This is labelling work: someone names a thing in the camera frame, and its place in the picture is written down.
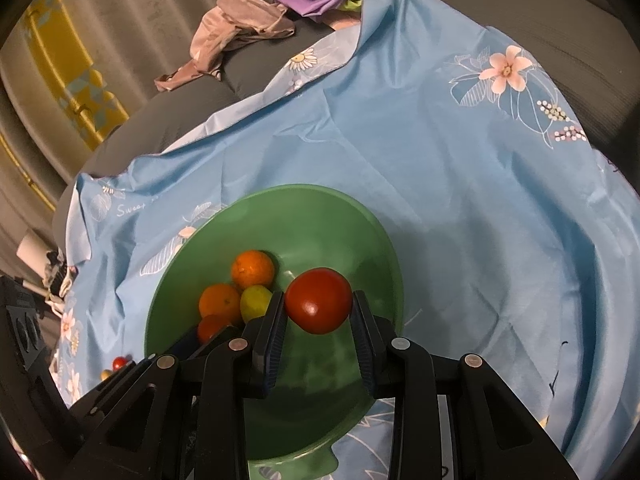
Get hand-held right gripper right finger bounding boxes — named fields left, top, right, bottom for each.
left=350, top=290, right=581, bottom=480

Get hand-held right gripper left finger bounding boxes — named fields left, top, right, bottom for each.
left=67, top=290, right=288, bottom=480

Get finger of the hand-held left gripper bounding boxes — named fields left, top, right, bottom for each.
left=175, top=325, right=246, bottom=361
left=70, top=356, right=158, bottom=413

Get orange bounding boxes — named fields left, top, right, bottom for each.
left=198, top=283, right=243, bottom=326
left=231, top=250, right=276, bottom=291

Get green plum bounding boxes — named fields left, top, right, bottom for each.
left=240, top=285, right=273, bottom=323

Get green bowl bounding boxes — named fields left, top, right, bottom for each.
left=144, top=185, right=405, bottom=471

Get pile of patterned clothes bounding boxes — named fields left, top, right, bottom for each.
left=42, top=250, right=78, bottom=306

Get white cylinder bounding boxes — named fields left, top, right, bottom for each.
left=17, top=230, right=51, bottom=276

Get blue floral cloth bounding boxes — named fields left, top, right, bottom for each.
left=52, top=0, right=640, bottom=480

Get yellow patterned curtain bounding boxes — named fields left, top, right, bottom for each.
left=20, top=0, right=131, bottom=151

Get beige crumpled clothes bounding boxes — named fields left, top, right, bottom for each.
left=154, top=0, right=297, bottom=93

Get grey sofa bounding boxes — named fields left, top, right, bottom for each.
left=52, top=0, right=640, bottom=261

